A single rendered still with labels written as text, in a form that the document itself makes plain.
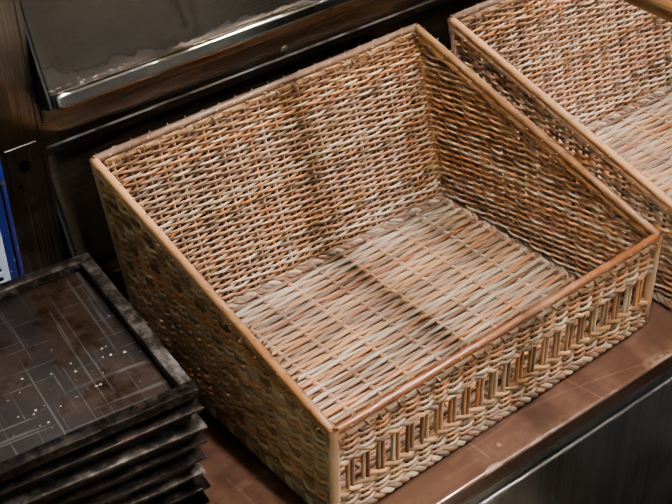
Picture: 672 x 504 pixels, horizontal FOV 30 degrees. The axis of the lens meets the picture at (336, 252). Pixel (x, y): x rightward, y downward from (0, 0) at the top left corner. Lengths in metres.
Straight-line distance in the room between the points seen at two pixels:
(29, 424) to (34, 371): 0.08
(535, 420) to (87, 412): 0.57
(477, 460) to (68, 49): 0.69
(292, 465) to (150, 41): 0.54
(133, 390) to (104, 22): 0.47
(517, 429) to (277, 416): 0.31
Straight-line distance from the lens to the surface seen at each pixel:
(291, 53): 1.75
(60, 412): 1.33
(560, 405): 1.61
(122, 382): 1.35
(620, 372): 1.66
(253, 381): 1.44
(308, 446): 1.40
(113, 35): 1.56
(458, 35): 1.86
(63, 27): 1.53
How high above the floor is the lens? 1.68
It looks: 37 degrees down
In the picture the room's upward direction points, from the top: 1 degrees counter-clockwise
